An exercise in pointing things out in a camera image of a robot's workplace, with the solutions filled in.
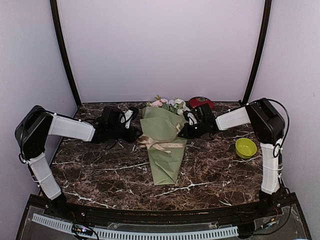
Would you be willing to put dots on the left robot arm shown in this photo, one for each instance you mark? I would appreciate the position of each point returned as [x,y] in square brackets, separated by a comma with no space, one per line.
[39,124]

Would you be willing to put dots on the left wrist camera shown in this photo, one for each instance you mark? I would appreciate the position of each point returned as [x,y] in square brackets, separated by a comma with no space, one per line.
[128,116]

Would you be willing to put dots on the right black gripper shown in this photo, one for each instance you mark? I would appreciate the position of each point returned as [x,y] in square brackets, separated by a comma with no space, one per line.
[184,130]

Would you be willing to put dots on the black front table rail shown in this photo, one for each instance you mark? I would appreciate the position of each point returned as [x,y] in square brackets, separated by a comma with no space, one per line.
[102,215]

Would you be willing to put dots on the lime green plastic bowl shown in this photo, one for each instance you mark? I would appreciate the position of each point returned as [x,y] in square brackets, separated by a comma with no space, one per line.
[245,148]

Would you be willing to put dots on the black frame post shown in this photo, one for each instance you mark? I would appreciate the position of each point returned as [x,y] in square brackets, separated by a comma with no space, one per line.
[259,51]
[63,51]

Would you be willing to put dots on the right black frame post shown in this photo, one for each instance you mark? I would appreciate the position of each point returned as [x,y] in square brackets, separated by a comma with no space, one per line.
[259,51]

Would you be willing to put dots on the white fake flower stem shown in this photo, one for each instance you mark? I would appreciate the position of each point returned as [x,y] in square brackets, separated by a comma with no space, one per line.
[178,106]

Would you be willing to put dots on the tan ribbon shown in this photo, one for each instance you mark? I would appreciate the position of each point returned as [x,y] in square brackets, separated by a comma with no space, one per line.
[161,135]

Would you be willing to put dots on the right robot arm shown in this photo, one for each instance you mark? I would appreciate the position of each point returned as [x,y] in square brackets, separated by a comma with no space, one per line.
[269,126]

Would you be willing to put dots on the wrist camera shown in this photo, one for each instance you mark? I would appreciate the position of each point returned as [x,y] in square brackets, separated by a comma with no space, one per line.
[190,117]
[128,116]

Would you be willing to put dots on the green and pink wrapping paper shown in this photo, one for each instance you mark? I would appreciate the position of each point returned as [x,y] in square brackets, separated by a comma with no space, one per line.
[164,167]

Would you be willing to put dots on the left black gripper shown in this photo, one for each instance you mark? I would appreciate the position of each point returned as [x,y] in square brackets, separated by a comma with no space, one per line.
[131,137]

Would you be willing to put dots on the red floral plate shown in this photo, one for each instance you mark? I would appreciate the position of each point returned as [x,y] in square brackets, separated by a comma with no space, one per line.
[200,100]

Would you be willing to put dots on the white slotted cable duct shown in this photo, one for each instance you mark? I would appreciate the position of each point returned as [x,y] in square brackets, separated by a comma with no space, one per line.
[121,231]

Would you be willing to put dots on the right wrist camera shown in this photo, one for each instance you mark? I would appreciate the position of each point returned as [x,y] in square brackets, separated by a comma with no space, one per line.
[190,117]

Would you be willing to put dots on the pink rose fake flower stem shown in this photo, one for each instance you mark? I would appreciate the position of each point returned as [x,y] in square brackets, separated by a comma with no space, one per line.
[158,103]

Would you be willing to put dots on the left black frame post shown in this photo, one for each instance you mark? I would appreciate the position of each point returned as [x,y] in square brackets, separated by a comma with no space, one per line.
[63,51]

